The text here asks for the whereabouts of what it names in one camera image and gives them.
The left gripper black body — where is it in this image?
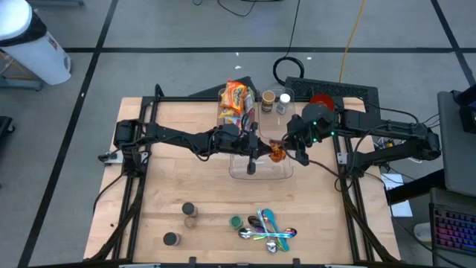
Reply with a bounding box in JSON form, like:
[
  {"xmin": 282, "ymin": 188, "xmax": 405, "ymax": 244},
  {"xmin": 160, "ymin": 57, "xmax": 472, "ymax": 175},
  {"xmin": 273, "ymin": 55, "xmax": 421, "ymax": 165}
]
[{"xmin": 210, "ymin": 121, "xmax": 260, "ymax": 176}]

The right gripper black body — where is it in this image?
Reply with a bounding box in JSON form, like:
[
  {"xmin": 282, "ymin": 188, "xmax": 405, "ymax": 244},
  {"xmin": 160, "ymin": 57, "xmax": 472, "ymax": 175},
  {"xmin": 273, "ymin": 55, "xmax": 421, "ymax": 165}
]
[{"xmin": 291, "ymin": 113, "xmax": 318, "ymax": 168}]

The blue-edged ramen packet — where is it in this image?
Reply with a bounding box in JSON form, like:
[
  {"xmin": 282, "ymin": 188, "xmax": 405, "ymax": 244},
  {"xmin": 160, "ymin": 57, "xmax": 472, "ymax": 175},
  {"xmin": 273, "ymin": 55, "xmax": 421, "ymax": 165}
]
[{"xmin": 224, "ymin": 115, "xmax": 251, "ymax": 131}]

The yellow ramen packet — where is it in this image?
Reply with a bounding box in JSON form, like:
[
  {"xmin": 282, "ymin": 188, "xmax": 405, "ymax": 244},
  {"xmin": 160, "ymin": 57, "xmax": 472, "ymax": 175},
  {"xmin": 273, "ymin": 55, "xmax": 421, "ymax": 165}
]
[{"xmin": 219, "ymin": 106, "xmax": 242, "ymax": 120}]

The red ramen packet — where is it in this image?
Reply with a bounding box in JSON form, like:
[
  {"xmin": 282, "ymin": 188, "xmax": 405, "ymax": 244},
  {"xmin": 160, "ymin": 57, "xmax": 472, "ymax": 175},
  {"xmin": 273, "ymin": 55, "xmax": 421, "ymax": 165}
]
[{"xmin": 243, "ymin": 97, "xmax": 257, "ymax": 121}]

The white-lid spice jar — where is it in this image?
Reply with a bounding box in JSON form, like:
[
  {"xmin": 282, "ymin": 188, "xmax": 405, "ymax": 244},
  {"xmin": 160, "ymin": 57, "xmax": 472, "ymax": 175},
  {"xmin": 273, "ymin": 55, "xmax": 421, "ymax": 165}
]
[{"xmin": 276, "ymin": 92, "xmax": 292, "ymax": 115}]

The orange ramen packet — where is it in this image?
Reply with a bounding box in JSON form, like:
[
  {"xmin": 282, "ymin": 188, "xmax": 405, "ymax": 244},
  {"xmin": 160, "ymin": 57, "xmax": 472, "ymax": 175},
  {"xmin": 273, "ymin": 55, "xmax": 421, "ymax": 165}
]
[{"xmin": 219, "ymin": 79, "xmax": 248, "ymax": 111}]

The tan-lid jar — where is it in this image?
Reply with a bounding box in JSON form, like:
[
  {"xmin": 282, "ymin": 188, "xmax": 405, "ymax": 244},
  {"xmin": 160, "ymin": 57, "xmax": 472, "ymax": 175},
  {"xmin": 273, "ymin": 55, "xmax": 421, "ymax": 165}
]
[{"xmin": 260, "ymin": 90, "xmax": 277, "ymax": 114}]

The teal spoon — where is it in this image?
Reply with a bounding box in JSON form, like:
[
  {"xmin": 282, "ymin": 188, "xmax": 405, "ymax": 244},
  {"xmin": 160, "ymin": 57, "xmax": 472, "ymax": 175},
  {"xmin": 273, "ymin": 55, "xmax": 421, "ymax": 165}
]
[{"xmin": 262, "ymin": 208, "xmax": 290, "ymax": 252}]

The small black-lid spice jar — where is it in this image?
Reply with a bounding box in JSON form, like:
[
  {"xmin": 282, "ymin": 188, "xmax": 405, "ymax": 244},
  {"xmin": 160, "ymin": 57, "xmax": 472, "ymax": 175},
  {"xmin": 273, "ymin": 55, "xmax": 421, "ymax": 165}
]
[{"xmin": 181, "ymin": 201, "xmax": 198, "ymax": 217}]

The silver spoon rainbow handle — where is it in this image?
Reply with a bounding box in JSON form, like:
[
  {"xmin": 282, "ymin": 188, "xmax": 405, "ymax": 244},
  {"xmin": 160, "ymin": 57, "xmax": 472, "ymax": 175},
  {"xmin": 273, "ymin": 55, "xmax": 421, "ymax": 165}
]
[{"xmin": 237, "ymin": 226, "xmax": 292, "ymax": 240}]

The rainbow spoon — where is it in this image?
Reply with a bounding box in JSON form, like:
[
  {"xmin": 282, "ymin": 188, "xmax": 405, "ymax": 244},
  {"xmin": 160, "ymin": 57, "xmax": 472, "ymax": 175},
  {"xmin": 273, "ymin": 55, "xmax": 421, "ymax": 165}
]
[{"xmin": 253, "ymin": 227, "xmax": 298, "ymax": 241}]

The silver spoon pale-blue handle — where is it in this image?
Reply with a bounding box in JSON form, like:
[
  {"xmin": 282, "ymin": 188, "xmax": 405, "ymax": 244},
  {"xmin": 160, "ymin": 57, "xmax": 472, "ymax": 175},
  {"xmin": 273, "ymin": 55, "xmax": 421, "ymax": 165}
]
[{"xmin": 256, "ymin": 208, "xmax": 279, "ymax": 254}]

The wide black-lid jar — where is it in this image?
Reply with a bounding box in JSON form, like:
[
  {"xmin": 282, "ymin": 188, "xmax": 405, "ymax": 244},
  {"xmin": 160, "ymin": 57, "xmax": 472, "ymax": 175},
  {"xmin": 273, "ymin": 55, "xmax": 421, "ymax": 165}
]
[{"xmin": 162, "ymin": 232, "xmax": 182, "ymax": 247}]

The clear plastic bin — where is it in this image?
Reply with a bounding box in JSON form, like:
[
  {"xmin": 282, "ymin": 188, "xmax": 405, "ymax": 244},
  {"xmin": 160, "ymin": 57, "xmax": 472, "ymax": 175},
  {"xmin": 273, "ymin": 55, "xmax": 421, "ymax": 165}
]
[
  {"xmin": 256, "ymin": 87, "xmax": 298, "ymax": 141},
  {"xmin": 228, "ymin": 139, "xmax": 295, "ymax": 182},
  {"xmin": 216, "ymin": 87, "xmax": 257, "ymax": 141}
]

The red bowl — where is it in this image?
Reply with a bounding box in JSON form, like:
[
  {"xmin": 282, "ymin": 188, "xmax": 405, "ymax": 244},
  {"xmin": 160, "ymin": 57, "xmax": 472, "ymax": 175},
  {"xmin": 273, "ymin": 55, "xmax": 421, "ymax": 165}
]
[{"xmin": 310, "ymin": 93, "xmax": 336, "ymax": 108}]

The black desk leg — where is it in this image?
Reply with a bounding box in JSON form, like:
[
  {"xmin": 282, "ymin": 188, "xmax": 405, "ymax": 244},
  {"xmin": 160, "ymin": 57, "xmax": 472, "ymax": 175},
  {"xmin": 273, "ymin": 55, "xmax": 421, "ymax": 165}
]
[{"xmin": 385, "ymin": 169, "xmax": 447, "ymax": 206}]

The white paper sheet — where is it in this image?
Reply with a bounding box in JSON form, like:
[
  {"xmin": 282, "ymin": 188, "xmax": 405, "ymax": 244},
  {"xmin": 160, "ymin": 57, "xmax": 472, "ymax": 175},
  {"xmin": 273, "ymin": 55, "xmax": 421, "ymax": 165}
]
[{"xmin": 379, "ymin": 173, "xmax": 414, "ymax": 219}]

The white computer mouse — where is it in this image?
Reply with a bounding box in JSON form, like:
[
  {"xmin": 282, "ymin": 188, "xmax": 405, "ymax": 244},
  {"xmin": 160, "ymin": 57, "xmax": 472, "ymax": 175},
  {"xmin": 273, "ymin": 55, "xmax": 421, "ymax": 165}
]
[{"xmin": 413, "ymin": 222, "xmax": 434, "ymax": 243}]

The backlit keyboard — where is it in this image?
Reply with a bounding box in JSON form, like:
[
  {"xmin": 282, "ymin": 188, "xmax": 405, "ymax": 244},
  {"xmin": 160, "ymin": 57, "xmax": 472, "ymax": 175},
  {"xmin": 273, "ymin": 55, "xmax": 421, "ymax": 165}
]
[{"xmin": 429, "ymin": 202, "xmax": 476, "ymax": 258}]

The white trash can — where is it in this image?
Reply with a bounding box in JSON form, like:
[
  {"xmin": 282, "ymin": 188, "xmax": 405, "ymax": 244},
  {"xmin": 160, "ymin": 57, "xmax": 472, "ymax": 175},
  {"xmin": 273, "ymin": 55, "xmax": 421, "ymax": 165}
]
[{"xmin": 0, "ymin": 0, "xmax": 72, "ymax": 86}]

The grey metal stand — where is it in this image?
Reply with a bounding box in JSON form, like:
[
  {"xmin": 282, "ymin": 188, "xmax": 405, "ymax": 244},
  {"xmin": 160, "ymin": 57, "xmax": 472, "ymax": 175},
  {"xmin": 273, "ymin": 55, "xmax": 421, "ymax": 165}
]
[{"xmin": 0, "ymin": 50, "xmax": 45, "ymax": 92}]

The black caster base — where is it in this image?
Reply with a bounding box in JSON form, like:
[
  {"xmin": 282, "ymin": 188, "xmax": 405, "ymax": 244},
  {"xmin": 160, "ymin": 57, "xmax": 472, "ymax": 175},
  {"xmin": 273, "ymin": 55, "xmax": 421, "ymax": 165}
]
[{"xmin": 0, "ymin": 115, "xmax": 16, "ymax": 144}]

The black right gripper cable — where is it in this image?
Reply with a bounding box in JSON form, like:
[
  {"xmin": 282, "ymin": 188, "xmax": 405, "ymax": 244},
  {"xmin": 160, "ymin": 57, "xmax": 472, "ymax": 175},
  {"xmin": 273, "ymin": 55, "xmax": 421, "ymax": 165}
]
[{"xmin": 308, "ymin": 159, "xmax": 340, "ymax": 176}]

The coiled black floor cable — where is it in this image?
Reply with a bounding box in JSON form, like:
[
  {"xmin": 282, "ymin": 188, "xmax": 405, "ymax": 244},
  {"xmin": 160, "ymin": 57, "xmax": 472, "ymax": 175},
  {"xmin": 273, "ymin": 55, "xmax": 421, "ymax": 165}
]
[{"xmin": 272, "ymin": 0, "xmax": 306, "ymax": 87}]

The yellow cable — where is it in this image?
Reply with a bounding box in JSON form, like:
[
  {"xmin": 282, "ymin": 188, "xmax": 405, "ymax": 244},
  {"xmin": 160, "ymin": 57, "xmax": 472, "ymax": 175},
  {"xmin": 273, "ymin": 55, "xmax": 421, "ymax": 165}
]
[{"xmin": 338, "ymin": 0, "xmax": 368, "ymax": 84}]

